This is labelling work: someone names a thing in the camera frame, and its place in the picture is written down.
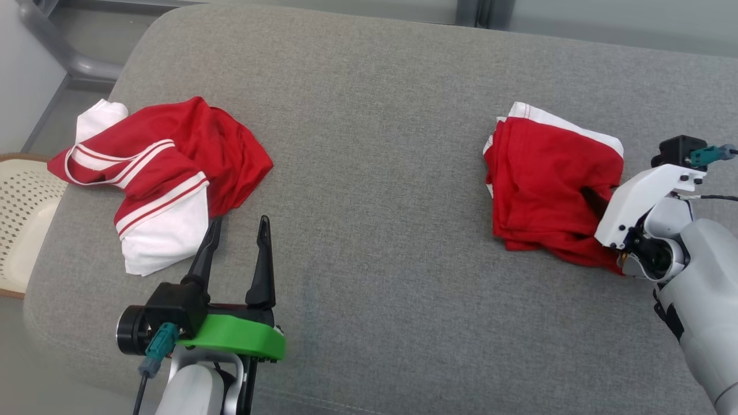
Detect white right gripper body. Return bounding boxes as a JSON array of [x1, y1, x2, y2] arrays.
[[594, 164, 708, 251]]

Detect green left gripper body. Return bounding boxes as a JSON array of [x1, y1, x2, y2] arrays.
[[176, 304, 287, 364]]

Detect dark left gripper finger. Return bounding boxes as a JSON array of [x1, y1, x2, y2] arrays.
[[182, 216, 223, 289], [246, 216, 277, 309]]

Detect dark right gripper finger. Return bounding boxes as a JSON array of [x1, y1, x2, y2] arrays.
[[579, 186, 612, 220]]

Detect red shorts with white stripe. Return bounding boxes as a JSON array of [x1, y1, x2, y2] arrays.
[[483, 102, 626, 275]]

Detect red and white basketball jersey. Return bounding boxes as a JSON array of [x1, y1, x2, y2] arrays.
[[47, 96, 274, 277]]

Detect grey fabric sofa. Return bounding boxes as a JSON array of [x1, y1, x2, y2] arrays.
[[23, 3, 738, 415]]

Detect beige perforated chair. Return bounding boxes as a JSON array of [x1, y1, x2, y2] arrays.
[[0, 153, 69, 300]]

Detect right arm teal-plug black cable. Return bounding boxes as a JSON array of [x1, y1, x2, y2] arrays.
[[672, 144, 738, 203]]

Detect arm teal-plug black cable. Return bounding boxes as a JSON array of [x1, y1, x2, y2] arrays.
[[672, 144, 738, 203], [133, 323, 180, 415]]

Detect left arm teal-plug black cable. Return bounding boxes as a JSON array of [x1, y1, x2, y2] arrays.
[[133, 323, 180, 415]]

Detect grey partition post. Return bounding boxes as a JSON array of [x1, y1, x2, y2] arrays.
[[455, 0, 515, 29]]

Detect grey metal frame leg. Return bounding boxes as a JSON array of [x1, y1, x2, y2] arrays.
[[16, 0, 125, 82]]

